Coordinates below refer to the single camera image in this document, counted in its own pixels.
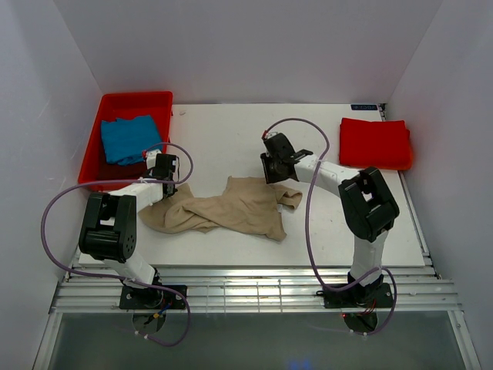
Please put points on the beige t shirt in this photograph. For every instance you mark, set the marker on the beige t shirt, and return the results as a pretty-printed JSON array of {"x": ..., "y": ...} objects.
[{"x": 248, "y": 205}]

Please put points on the red plastic bin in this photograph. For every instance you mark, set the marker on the red plastic bin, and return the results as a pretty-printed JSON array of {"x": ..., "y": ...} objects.
[{"x": 126, "y": 105}]

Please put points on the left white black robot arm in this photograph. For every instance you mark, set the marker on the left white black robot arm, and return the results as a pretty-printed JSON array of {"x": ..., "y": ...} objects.
[{"x": 109, "y": 227}]

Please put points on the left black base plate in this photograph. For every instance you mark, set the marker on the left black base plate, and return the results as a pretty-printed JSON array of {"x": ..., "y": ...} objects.
[{"x": 152, "y": 299}]

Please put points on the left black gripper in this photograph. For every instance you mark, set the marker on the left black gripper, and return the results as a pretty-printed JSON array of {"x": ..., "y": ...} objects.
[{"x": 149, "y": 173}]

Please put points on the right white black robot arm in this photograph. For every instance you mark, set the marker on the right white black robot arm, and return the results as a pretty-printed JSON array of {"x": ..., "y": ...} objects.
[{"x": 369, "y": 211}]

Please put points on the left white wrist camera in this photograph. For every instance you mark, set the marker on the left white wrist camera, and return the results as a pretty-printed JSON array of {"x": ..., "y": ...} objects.
[{"x": 150, "y": 157}]

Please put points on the blue folded t shirt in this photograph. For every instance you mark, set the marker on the blue folded t shirt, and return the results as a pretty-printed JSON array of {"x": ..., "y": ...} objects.
[{"x": 124, "y": 140}]

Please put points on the red folded t shirt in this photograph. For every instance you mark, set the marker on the red folded t shirt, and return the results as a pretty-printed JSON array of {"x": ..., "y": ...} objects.
[{"x": 385, "y": 145}]

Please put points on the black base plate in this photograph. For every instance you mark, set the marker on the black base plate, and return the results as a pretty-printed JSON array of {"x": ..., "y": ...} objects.
[
  {"x": 381, "y": 297},
  {"x": 152, "y": 299}
]

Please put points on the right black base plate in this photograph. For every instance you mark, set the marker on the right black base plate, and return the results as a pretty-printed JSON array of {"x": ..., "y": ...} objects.
[{"x": 381, "y": 297}]

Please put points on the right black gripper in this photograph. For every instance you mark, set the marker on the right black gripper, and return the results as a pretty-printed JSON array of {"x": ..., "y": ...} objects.
[{"x": 270, "y": 177}]

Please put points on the blue label sticker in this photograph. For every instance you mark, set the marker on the blue label sticker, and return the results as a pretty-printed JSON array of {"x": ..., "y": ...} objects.
[{"x": 364, "y": 107}]

